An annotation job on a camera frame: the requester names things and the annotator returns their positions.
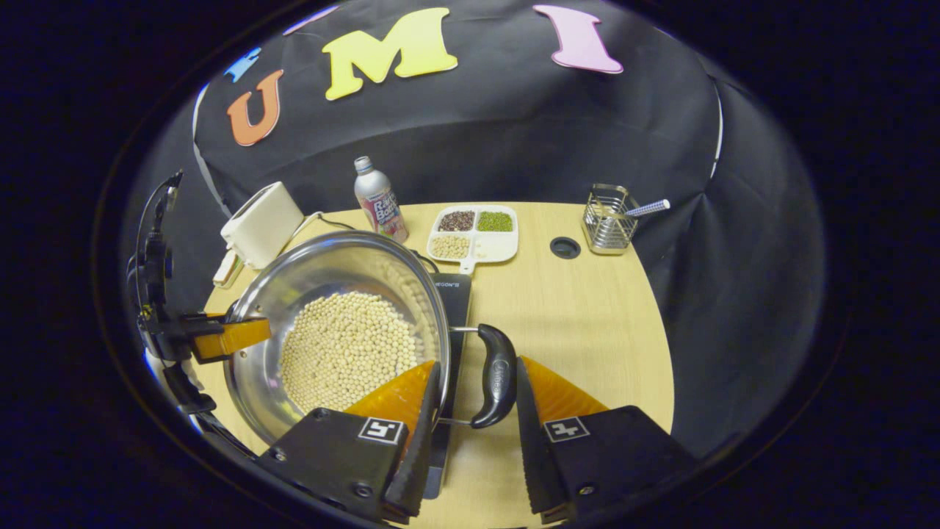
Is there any steel pot with beans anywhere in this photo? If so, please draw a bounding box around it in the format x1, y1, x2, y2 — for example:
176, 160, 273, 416
223, 230, 518, 447

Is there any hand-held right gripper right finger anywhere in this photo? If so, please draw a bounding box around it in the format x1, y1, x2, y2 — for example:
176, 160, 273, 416
514, 356, 698, 524

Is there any wire utensil holder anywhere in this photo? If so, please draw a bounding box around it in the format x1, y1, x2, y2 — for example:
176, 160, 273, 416
582, 184, 640, 256

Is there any white divided bean tray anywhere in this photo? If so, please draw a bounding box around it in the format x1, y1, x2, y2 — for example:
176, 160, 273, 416
427, 205, 519, 275

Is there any black power cable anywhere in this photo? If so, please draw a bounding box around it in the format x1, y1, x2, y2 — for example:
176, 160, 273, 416
294, 212, 441, 274

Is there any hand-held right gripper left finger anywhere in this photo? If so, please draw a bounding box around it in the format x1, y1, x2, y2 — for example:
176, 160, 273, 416
256, 360, 444, 525

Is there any white toaster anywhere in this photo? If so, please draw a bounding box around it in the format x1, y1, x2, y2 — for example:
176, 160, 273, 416
220, 181, 305, 270

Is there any silver drink bottle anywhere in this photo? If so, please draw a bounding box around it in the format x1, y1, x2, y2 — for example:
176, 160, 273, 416
353, 156, 410, 244

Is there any black induction cooktop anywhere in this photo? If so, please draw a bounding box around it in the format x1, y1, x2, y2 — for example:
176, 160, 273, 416
422, 273, 473, 500

